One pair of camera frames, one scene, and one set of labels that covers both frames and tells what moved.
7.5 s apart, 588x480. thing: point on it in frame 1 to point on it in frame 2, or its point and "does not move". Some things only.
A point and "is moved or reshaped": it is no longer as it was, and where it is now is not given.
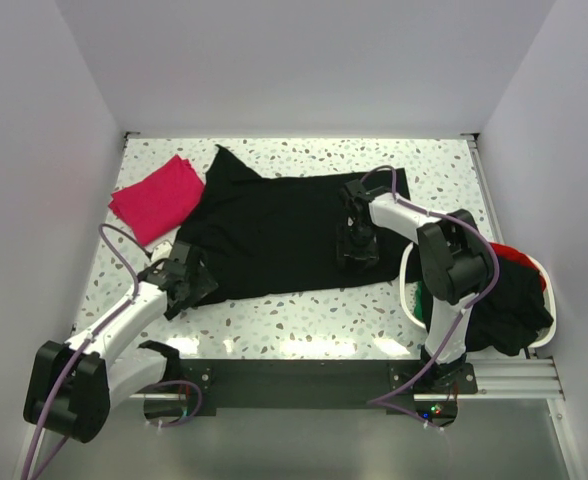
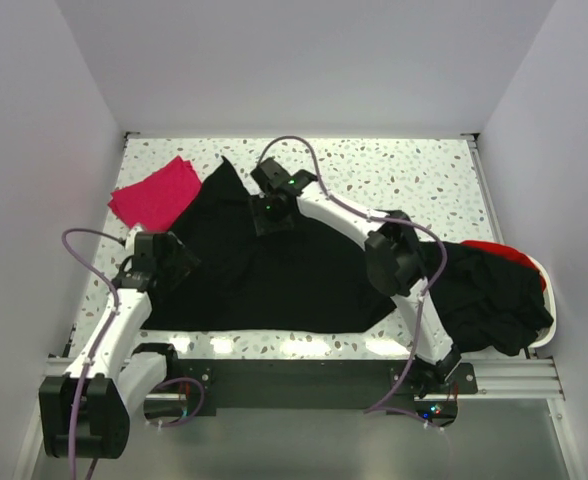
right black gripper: (369, 255) to (264, 224)
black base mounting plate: (209, 385) does not move
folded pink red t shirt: (160, 201) does not move
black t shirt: (262, 236) is moved or reshaped
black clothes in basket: (507, 315) does not move
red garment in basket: (514, 254) does not move
